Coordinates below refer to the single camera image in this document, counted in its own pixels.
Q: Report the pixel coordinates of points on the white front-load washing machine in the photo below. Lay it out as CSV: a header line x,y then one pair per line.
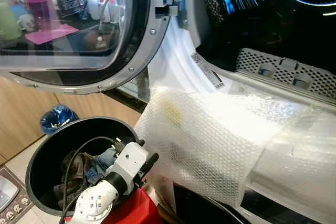
x,y
173,51

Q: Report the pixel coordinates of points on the red plastic stool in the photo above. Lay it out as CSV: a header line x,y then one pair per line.
x,y
134,208

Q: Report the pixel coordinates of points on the blue denim garment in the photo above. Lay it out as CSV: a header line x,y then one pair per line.
x,y
102,163

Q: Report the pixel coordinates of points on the yellow washer sticker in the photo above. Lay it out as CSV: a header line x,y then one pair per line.
x,y
173,114

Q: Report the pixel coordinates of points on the brown crumpled garment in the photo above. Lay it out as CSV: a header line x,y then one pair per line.
x,y
79,169

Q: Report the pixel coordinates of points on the black round basin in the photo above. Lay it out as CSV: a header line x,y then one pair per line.
x,y
205,208

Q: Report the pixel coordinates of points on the clear bubble wrap sheet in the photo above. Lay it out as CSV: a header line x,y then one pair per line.
x,y
220,140

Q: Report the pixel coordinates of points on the round glass washer door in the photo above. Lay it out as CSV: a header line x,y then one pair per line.
x,y
94,74

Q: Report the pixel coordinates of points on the bin with blue bag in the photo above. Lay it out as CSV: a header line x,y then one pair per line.
x,y
58,118

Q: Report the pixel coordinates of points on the black round laundry bucket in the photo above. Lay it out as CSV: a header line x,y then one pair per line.
x,y
47,145

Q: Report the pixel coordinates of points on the white barcode label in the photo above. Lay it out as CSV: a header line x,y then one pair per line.
x,y
206,70

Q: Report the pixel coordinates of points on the light wooden cabinet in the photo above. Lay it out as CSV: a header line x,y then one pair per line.
x,y
21,114

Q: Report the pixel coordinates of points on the patterned grey floor mat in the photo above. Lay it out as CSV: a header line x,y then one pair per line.
x,y
10,203

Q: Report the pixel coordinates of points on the grey perforated filter panel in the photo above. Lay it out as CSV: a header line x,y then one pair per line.
x,y
294,72

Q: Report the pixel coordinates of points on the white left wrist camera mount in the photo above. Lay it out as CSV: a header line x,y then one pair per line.
x,y
128,161

